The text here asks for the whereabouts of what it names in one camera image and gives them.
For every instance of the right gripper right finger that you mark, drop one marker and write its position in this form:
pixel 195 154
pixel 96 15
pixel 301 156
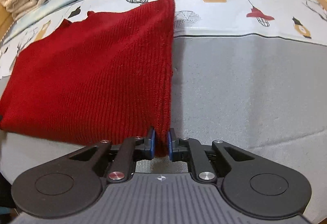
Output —
pixel 206 163

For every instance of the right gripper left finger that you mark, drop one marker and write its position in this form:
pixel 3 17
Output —
pixel 116 163

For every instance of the red knitted sweater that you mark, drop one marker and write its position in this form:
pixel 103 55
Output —
pixel 105 77

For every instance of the grey printed bed sheet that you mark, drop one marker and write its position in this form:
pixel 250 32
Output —
pixel 249 72

